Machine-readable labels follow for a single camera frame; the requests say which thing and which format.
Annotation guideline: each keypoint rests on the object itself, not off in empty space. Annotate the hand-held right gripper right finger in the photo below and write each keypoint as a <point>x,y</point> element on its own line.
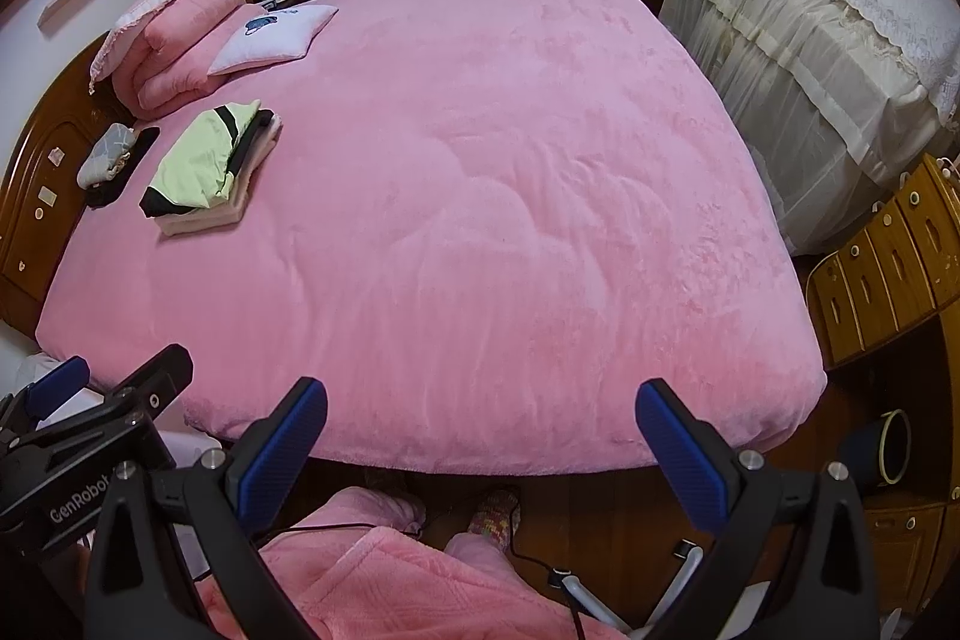
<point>679,452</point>

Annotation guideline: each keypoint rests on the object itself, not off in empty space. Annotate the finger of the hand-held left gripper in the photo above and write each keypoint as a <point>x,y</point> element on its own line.
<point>154,385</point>
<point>56,385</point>

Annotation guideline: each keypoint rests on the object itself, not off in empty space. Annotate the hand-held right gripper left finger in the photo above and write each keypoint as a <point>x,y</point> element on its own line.
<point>281,452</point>

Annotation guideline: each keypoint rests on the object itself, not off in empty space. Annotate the green and black jacket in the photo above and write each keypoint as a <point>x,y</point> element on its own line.
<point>195,160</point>

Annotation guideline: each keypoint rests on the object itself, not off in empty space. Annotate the folded cream clothes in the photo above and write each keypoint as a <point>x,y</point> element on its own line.
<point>217,218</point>

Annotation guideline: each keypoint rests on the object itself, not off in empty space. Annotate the person's knitted slipper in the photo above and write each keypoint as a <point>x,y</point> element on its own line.
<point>495,516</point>

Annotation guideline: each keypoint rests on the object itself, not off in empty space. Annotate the wooden headboard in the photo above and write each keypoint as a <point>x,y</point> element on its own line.
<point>37,190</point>

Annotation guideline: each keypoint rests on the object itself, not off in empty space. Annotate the dark round trash bin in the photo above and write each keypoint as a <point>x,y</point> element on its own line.
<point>877,449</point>

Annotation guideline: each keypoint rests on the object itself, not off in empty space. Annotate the black folded cloth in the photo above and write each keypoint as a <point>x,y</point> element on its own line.
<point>135,160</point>

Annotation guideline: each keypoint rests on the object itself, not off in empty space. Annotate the grey patterned cloth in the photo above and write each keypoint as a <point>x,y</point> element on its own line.
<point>105,156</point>

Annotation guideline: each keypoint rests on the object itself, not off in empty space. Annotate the low wooden cabinet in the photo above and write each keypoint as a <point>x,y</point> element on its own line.
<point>907,557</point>

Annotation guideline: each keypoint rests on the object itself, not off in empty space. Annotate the wooden drawer cabinet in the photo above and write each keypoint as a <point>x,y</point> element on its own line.
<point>885,265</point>

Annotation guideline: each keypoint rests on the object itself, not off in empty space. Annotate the pink bed blanket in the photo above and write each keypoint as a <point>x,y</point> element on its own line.
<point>487,197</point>

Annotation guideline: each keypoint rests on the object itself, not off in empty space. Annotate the folded pink quilt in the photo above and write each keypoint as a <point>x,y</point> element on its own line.
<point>172,40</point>

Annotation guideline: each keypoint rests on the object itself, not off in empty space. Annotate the white printed pillow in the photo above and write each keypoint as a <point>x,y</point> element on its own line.
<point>270,40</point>

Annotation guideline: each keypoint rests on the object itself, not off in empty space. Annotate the white metal chair frame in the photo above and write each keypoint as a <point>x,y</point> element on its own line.
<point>592,599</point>

